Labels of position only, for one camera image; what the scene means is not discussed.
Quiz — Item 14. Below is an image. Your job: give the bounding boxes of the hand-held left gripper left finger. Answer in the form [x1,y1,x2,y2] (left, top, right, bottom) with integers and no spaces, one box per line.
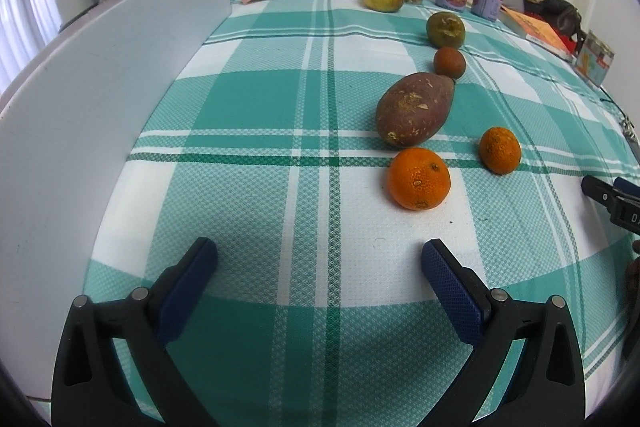
[51,237,219,427]

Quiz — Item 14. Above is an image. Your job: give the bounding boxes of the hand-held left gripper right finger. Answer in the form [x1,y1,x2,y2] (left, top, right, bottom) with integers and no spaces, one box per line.
[421,239,587,427]

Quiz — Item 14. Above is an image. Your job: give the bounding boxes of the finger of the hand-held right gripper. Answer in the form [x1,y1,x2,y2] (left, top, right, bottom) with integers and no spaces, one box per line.
[581,175,632,215]
[614,177,640,202]

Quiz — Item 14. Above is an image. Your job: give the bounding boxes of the small brown fruit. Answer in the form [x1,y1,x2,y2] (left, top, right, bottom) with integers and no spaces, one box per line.
[433,47,467,80]

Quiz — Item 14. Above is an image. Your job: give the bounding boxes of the black eyeglasses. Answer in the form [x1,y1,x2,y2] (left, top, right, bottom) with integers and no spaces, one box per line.
[599,86,632,114]

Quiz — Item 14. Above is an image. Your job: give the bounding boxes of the small orange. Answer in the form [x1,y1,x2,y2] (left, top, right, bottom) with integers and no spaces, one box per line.
[479,127,522,176]

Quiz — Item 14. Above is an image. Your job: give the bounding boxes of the large orange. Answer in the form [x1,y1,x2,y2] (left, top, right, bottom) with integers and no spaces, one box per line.
[388,147,451,210]

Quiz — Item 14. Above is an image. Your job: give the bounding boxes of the clear labelled jar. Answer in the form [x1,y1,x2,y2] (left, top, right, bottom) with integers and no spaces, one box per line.
[575,30,616,86]

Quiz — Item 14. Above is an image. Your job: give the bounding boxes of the orange book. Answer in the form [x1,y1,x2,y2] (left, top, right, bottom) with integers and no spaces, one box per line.
[500,4,576,60]

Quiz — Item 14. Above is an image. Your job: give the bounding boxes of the dark bag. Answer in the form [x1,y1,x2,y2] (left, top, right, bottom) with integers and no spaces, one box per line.
[522,0,586,52]

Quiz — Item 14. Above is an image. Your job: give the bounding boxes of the purple sweet potato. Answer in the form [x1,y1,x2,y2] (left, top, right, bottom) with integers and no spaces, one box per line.
[376,73,457,150]

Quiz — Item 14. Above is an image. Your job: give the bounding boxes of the green plaid tablecloth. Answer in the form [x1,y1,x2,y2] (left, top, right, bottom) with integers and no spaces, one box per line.
[82,0,640,427]

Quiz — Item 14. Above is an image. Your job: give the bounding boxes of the white board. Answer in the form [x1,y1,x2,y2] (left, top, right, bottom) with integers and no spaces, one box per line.
[0,0,232,398]

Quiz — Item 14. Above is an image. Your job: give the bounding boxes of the green brown tangerine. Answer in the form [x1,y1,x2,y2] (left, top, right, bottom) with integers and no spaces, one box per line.
[426,12,466,48]

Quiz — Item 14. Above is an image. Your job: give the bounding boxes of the white sheer curtain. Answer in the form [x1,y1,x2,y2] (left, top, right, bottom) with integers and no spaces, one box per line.
[0,0,63,92]

